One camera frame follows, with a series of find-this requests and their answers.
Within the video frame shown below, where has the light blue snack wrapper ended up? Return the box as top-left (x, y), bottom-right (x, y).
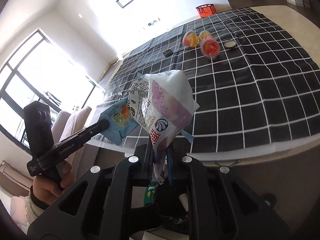
top-left (99, 72), bottom-right (146, 146)

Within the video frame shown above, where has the white purple bread wrapper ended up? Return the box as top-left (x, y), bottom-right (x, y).
top-left (128, 70), bottom-right (200, 182)

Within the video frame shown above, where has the pink pig jelly cup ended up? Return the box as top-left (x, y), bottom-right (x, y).
top-left (200, 38), bottom-right (220, 59)

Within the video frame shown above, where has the orange jelly cup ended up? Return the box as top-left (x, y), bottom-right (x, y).
top-left (182, 31), bottom-right (200, 48)

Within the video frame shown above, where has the yellow jelly cup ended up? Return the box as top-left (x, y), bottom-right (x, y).
top-left (199, 30), bottom-right (213, 42)

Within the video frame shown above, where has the person's left hand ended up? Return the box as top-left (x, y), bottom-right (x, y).
top-left (33, 161), bottom-right (75, 205)

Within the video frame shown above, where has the beige sofa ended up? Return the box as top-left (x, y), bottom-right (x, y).
top-left (52, 107), bottom-right (99, 178)

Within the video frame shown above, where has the green slipper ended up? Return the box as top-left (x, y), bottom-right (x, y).
top-left (144, 181), bottom-right (160, 206)

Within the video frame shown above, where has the round metal jar lid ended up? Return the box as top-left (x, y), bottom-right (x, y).
top-left (163, 49), bottom-right (173, 57)

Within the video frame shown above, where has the black white checkered tablecloth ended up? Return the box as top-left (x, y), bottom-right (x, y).
top-left (92, 8), bottom-right (319, 154)

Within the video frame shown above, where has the white jar lid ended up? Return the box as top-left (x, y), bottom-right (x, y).
top-left (223, 40), bottom-right (237, 49)

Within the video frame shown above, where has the orange storage bag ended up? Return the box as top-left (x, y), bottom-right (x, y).
top-left (196, 4), bottom-right (217, 18)

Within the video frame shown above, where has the black left camera box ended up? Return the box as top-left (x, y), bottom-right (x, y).
top-left (23, 101), bottom-right (54, 159)

